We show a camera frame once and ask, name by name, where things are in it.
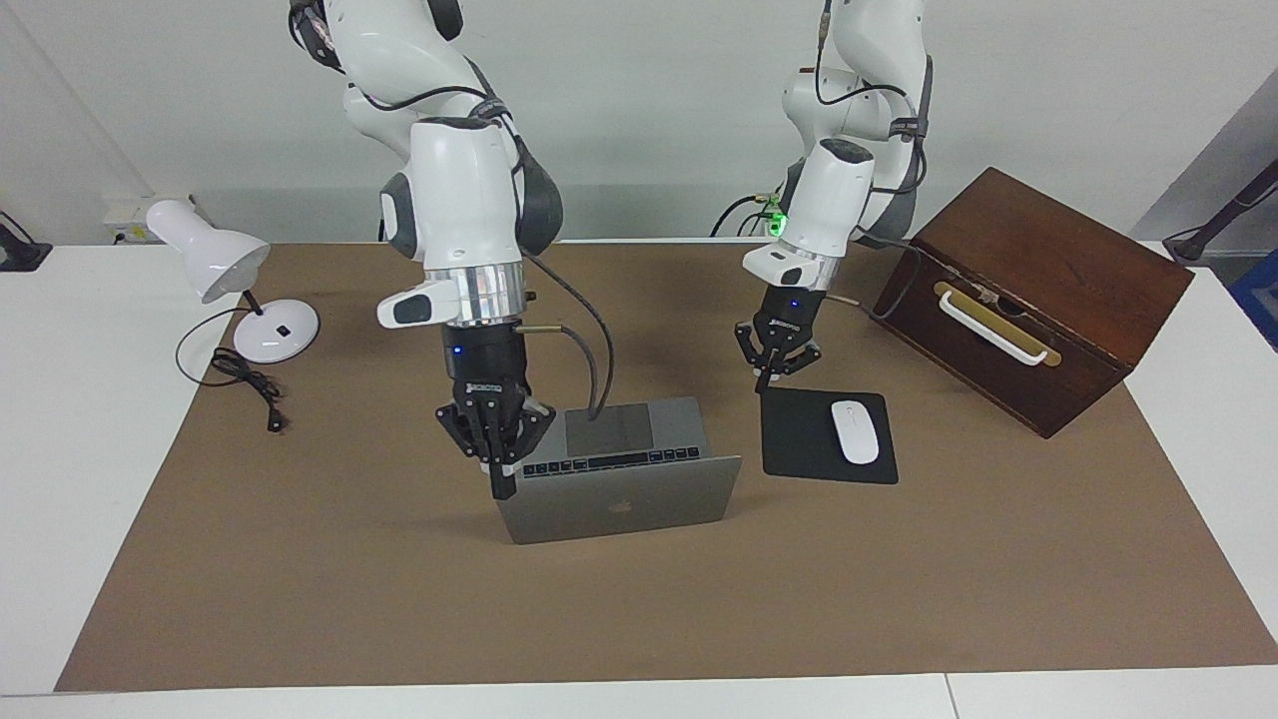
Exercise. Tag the blue object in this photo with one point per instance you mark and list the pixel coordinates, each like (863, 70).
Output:
(1260, 295)

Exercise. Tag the white computer mouse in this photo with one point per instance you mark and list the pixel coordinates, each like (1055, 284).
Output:
(856, 434)

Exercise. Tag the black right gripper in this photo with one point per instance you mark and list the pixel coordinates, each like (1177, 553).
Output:
(486, 369)

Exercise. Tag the black mouse pad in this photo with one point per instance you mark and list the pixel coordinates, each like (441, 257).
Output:
(799, 439)

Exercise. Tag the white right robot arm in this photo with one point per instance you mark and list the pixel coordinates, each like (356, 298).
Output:
(459, 200)

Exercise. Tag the black stand with long pole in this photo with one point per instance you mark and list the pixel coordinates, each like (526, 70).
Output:
(1193, 245)

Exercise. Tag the white desk lamp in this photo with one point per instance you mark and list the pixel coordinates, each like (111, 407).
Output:
(210, 250)

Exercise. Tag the silver laptop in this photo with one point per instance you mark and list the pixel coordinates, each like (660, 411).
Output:
(679, 499)

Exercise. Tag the black stand with flat foot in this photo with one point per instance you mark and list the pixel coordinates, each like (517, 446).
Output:
(20, 255)

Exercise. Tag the white wall socket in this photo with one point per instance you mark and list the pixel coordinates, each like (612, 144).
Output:
(125, 225)

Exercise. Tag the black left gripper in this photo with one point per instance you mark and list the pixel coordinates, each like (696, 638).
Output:
(791, 320)

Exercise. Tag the dark brown wooden box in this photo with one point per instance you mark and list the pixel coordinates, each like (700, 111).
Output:
(1048, 250)

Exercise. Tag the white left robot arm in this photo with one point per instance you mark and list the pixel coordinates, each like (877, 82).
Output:
(839, 190)

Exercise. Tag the brown table mat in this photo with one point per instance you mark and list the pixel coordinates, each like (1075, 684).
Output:
(899, 599)

